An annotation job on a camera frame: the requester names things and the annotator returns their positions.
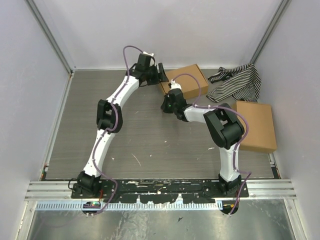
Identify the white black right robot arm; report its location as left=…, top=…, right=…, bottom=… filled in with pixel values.
left=160, top=88, right=245, bottom=198

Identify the brown cardboard box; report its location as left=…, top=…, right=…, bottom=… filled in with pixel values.
left=160, top=64, right=209, bottom=100
left=232, top=101, right=277, bottom=154

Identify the striped black white cloth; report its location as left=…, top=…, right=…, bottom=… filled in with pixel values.
left=206, top=63, right=262, bottom=103

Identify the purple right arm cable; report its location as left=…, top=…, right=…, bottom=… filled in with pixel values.
left=171, top=73, right=252, bottom=216

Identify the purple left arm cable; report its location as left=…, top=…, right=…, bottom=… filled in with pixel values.
left=91, top=45, right=145, bottom=217

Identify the aluminium front rail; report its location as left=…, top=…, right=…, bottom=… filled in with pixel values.
left=25, top=178, right=297, bottom=201

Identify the left aluminium corner post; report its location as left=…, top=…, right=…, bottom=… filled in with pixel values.
left=25, top=0, right=74, bottom=75

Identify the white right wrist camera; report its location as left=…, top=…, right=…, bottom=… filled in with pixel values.
left=168, top=79, right=182, bottom=91

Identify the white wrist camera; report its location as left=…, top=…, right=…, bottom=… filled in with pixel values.
left=168, top=79, right=182, bottom=91
left=142, top=51, right=155, bottom=57

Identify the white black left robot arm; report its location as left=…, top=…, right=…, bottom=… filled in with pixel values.
left=73, top=51, right=168, bottom=199

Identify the right aluminium corner post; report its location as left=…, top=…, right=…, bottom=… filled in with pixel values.
left=249, top=0, right=292, bottom=65

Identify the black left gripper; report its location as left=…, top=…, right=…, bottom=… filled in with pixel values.
left=144, top=63, right=168, bottom=86

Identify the aluminium corner post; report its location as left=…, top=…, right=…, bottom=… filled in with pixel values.
left=25, top=0, right=74, bottom=75
left=249, top=0, right=292, bottom=65

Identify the slotted grey cable duct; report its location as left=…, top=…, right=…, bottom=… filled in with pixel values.
left=35, top=200, right=223, bottom=211

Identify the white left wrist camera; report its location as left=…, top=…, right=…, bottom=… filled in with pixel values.
left=142, top=51, right=155, bottom=57

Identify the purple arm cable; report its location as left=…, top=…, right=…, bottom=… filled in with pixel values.
left=91, top=45, right=145, bottom=217
left=171, top=73, right=252, bottom=216

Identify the folded brown cardboard box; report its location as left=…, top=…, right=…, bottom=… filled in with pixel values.
left=232, top=101, right=277, bottom=154

